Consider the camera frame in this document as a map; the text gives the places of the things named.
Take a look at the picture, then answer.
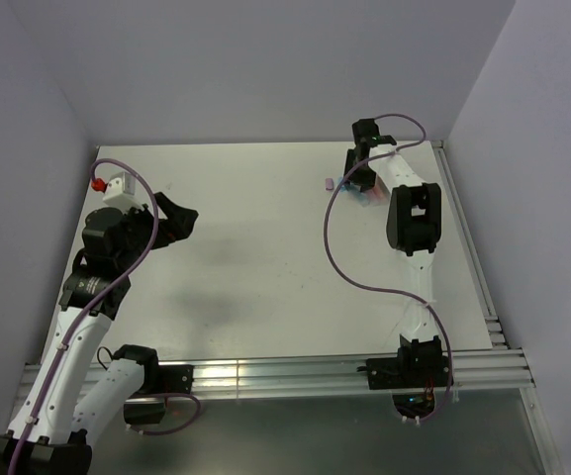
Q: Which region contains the aluminium mounting rail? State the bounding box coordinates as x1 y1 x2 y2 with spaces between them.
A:
15 348 536 405

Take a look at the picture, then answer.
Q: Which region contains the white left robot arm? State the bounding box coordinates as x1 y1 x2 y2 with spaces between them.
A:
0 192 198 474

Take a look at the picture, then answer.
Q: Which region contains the purple highlighter pen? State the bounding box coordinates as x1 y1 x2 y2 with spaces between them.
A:
369 188 387 204

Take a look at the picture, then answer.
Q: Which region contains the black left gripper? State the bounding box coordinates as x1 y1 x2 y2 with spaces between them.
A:
115 192 197 271

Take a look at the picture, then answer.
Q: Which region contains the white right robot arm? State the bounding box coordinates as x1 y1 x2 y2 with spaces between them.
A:
344 118 446 386

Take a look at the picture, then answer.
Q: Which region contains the aluminium side rail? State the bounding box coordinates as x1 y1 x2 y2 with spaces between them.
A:
431 141 510 349

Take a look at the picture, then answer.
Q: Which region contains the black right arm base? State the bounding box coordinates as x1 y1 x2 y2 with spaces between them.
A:
357 357 449 420

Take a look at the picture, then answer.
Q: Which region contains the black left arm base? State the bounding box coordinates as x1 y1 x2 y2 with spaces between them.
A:
123 364 195 426

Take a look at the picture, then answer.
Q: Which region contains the blue highlighter pen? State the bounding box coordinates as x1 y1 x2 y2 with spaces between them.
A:
340 185 371 207

